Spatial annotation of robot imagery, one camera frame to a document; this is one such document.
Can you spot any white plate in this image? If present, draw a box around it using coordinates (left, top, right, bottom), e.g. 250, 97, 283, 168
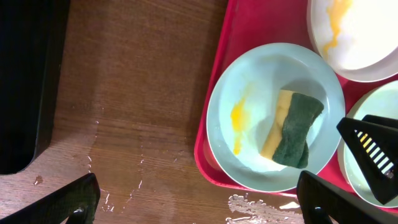
307, 0, 397, 83

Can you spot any light green plate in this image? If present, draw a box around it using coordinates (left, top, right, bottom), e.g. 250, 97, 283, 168
338, 81, 397, 213

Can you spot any red plastic tray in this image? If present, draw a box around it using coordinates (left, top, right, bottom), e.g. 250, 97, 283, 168
194, 0, 397, 195

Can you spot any green yellow sponge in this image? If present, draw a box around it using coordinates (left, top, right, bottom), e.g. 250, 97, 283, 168
260, 90, 324, 169

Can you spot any black tray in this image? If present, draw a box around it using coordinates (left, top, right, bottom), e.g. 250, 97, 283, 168
1, 0, 70, 175

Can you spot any light blue plate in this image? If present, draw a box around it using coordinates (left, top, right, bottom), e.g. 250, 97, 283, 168
206, 43, 345, 192

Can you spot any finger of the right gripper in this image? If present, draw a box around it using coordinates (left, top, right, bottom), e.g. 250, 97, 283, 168
337, 118, 397, 205
363, 114, 398, 129

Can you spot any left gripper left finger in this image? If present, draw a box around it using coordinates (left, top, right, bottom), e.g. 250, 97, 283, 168
1, 173, 101, 224

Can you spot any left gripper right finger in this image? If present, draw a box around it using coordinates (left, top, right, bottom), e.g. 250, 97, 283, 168
296, 170, 397, 224

